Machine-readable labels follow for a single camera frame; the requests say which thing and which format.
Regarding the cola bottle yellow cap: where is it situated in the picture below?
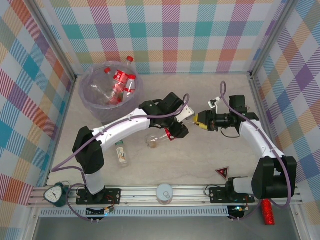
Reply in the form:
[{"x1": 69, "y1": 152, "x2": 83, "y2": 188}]
[{"x1": 145, "y1": 116, "x2": 199, "y2": 150}]

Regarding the clear bottle red-white label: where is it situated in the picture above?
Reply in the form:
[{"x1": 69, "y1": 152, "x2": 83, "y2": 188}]
[{"x1": 122, "y1": 74, "x2": 137, "y2": 102}]

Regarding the clear bottle wide red label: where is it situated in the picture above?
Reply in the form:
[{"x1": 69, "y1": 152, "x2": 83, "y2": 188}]
[{"x1": 109, "y1": 55, "x2": 135, "y2": 101}]

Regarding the slim clear bottle red cap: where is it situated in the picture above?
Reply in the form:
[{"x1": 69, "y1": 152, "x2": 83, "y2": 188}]
[{"x1": 89, "y1": 67, "x2": 112, "y2": 100}]

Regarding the translucent purple trash bin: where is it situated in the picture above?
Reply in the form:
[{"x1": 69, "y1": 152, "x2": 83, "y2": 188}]
[{"x1": 78, "y1": 61, "x2": 145, "y2": 126}]

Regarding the purple plastic bin liner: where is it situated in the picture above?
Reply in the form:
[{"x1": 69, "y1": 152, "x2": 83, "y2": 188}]
[{"x1": 78, "y1": 61, "x2": 145, "y2": 126}]

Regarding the red triangular sign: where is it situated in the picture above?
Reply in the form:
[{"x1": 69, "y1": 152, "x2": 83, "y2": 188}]
[{"x1": 215, "y1": 165, "x2": 231, "y2": 181}]

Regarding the small bottle green cap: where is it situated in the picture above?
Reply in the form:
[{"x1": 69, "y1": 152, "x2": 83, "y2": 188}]
[{"x1": 115, "y1": 140, "x2": 131, "y2": 169}]

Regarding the silver tin can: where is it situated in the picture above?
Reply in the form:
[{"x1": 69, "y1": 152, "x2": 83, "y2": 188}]
[{"x1": 155, "y1": 183, "x2": 175, "y2": 206}]

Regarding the red glitter cylinder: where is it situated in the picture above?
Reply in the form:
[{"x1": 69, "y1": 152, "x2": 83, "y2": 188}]
[{"x1": 260, "y1": 198, "x2": 276, "y2": 226}]

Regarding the green alarm clock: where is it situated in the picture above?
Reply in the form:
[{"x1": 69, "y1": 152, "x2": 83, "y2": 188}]
[{"x1": 42, "y1": 182, "x2": 71, "y2": 209}]

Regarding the aluminium frame side rail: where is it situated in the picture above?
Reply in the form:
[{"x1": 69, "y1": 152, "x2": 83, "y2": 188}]
[{"x1": 248, "y1": 71, "x2": 286, "y2": 161}]

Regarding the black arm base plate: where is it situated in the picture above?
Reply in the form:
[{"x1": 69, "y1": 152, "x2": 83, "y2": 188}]
[
  {"x1": 208, "y1": 186, "x2": 256, "y2": 204},
  {"x1": 75, "y1": 187, "x2": 122, "y2": 206}
]

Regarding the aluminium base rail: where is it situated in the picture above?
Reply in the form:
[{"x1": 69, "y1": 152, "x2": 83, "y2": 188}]
[{"x1": 26, "y1": 184, "x2": 302, "y2": 208}]

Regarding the white slotted cable duct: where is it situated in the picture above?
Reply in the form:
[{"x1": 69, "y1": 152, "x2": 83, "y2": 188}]
[{"x1": 39, "y1": 206, "x2": 230, "y2": 219}]

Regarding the small wired connector board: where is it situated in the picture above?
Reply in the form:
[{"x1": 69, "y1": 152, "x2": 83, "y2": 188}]
[
  {"x1": 86, "y1": 206, "x2": 115, "y2": 217},
  {"x1": 228, "y1": 203, "x2": 251, "y2": 221}
]

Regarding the aluminium frame post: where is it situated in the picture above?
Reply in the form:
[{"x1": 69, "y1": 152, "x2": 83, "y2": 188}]
[
  {"x1": 26, "y1": 0, "x2": 77, "y2": 81},
  {"x1": 249, "y1": 0, "x2": 300, "y2": 76}
]

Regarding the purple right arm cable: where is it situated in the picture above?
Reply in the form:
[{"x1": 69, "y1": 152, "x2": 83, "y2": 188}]
[{"x1": 219, "y1": 80, "x2": 294, "y2": 209}]

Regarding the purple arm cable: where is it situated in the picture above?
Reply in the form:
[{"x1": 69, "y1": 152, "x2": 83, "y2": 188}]
[
  {"x1": 51, "y1": 93, "x2": 191, "y2": 223},
  {"x1": 219, "y1": 80, "x2": 294, "y2": 209}
]

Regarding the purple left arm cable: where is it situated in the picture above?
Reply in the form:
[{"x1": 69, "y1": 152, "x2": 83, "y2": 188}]
[{"x1": 51, "y1": 93, "x2": 191, "y2": 223}]

